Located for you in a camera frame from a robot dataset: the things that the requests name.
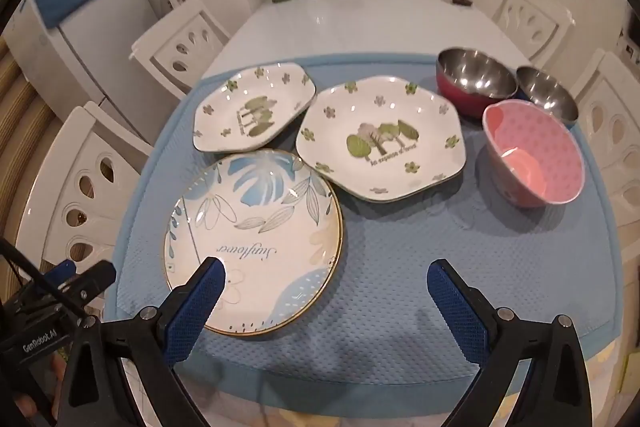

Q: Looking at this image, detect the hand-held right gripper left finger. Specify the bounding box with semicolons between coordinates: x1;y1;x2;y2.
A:
52;257;227;427

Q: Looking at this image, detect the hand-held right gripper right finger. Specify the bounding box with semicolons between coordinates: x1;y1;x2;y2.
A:
426;258;601;427

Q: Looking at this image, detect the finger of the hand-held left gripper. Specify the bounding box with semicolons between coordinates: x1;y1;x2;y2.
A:
61;260;118;310
41;259;77;292

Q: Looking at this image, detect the round blue leaf plate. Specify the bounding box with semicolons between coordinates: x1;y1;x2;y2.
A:
164;148;345;337

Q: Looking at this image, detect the large hexagonal tree print plate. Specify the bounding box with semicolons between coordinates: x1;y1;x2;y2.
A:
296;76;467;202

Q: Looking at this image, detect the small hexagonal tree print plate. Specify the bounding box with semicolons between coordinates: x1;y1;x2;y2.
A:
192;63;318;154

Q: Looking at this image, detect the blue steel bowl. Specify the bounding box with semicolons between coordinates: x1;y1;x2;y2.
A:
515;66;580;130

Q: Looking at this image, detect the red steel bowl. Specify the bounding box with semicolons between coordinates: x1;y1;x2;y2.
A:
436;48;520;120

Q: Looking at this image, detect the light blue table mat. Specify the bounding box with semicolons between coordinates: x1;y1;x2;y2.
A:
102;52;626;403

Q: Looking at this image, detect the white refrigerator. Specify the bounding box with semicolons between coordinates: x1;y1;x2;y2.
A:
2;0;171;142

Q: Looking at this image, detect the black cable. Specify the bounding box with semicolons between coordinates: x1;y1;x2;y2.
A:
0;238;78;310

